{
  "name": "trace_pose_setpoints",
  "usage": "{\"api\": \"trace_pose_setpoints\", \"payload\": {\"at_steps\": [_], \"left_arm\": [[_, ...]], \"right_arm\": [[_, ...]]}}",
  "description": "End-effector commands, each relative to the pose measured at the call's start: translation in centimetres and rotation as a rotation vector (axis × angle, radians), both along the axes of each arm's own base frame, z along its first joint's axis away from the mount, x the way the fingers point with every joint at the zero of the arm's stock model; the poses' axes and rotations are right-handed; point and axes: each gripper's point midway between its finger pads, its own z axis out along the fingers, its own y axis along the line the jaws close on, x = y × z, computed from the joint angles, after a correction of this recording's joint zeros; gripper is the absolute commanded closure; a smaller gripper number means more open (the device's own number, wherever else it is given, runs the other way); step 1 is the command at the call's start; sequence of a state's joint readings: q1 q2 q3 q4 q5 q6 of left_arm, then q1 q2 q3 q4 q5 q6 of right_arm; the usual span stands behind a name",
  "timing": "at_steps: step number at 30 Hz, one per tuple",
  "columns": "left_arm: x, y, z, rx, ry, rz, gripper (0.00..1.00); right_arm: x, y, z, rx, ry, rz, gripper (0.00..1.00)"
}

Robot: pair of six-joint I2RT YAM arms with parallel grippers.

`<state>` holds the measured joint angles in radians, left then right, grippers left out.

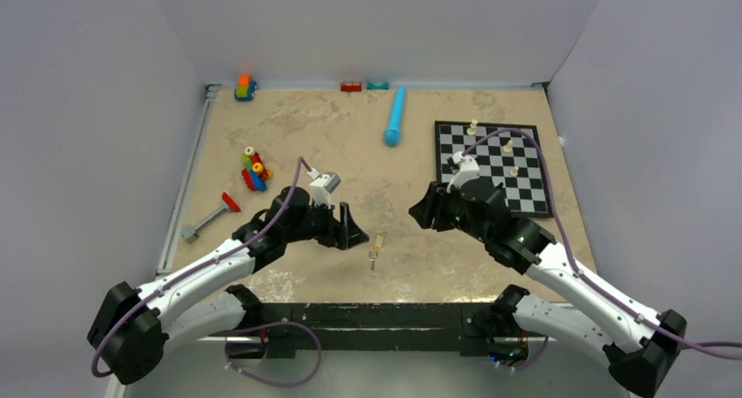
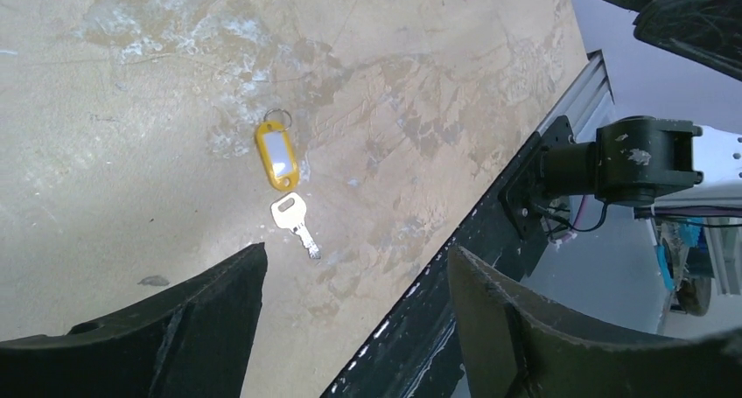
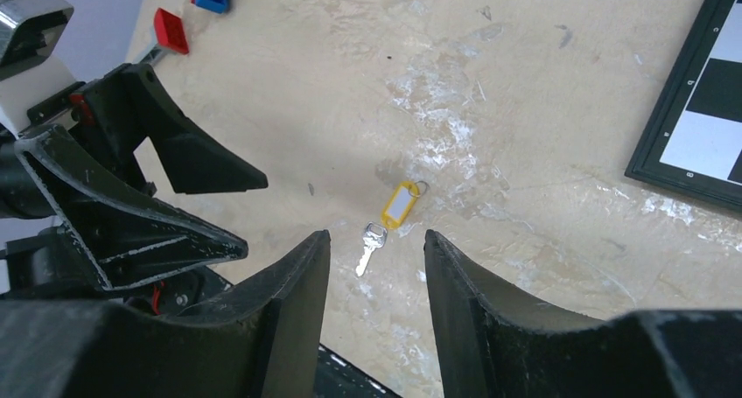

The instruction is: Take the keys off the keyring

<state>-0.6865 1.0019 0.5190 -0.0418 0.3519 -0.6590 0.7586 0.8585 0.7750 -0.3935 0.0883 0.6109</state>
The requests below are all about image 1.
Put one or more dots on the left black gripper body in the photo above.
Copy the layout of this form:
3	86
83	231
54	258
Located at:
319	226

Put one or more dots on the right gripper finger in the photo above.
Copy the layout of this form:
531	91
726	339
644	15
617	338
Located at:
421	213
430	197

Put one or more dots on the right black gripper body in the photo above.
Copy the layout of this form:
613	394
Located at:
449	212

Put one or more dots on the yellow key tag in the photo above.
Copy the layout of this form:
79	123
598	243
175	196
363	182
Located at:
380	241

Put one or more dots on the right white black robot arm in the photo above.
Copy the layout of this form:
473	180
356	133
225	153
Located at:
636	343

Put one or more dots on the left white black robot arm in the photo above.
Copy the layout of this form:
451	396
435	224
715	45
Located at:
136	327

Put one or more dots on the blue cylinder tube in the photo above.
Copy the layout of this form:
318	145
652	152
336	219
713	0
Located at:
392	133

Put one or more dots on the white chess piece top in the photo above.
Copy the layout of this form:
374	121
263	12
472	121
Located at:
472	129

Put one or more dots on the colourful block stack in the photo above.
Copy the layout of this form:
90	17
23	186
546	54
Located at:
254	173

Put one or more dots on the black white chessboard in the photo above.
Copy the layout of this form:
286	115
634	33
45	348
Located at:
527	193

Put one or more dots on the teal toy piece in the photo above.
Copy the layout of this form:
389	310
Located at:
377	85

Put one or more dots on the grey bar with red end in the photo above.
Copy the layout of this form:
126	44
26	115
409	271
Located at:
227	205

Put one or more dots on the red toy block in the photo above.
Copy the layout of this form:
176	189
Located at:
351	86

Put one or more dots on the colourful toy car blocks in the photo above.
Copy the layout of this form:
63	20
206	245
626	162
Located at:
245	89

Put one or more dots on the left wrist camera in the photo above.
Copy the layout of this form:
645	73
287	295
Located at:
322	186

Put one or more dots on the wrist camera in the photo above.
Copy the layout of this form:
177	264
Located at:
322	186
465	169

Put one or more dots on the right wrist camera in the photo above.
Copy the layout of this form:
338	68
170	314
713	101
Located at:
465	169

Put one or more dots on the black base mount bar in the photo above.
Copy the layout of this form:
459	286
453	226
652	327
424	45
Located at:
470	330

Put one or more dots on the aluminium frame rail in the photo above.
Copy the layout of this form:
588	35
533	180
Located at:
171	241

